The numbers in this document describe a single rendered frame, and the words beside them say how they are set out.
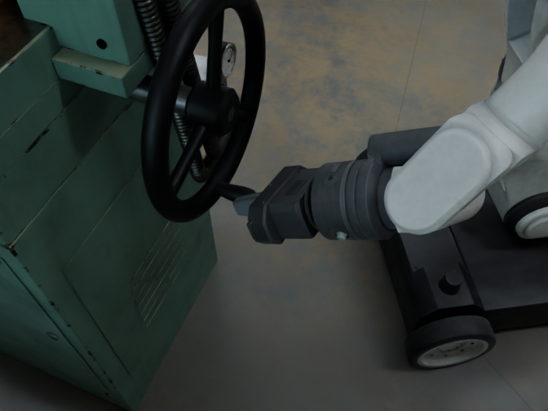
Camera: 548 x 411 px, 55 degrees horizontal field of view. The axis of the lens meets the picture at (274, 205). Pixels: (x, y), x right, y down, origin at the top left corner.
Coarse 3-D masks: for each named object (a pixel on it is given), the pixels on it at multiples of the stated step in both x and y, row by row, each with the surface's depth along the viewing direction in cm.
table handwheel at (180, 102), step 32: (192, 0) 52; (224, 0) 55; (192, 32) 51; (256, 32) 67; (160, 64) 50; (256, 64) 72; (160, 96) 50; (192, 96) 61; (224, 96) 61; (256, 96) 74; (160, 128) 51; (192, 128) 64; (224, 128) 63; (160, 160) 53; (192, 160) 61; (224, 160) 74; (160, 192) 55
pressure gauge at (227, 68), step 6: (228, 42) 91; (222, 48) 90; (228, 48) 91; (234, 48) 94; (222, 54) 90; (228, 54) 92; (234, 54) 95; (222, 60) 90; (234, 60) 95; (222, 66) 90; (228, 66) 94; (234, 66) 96; (222, 72) 91; (228, 72) 95
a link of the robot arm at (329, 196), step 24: (288, 168) 65; (312, 168) 63; (336, 168) 56; (264, 192) 62; (288, 192) 60; (312, 192) 56; (336, 192) 55; (264, 216) 59; (288, 216) 59; (312, 216) 59; (336, 216) 55; (264, 240) 60
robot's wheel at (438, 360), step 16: (448, 320) 113; (464, 320) 113; (480, 320) 114; (416, 336) 116; (432, 336) 113; (448, 336) 111; (464, 336) 111; (480, 336) 112; (416, 352) 115; (432, 352) 121; (448, 352) 123; (464, 352) 124; (480, 352) 121; (432, 368) 125
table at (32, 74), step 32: (0, 32) 58; (32, 32) 58; (0, 64) 55; (32, 64) 58; (64, 64) 60; (96, 64) 59; (0, 96) 55; (32, 96) 59; (128, 96) 60; (0, 128) 56
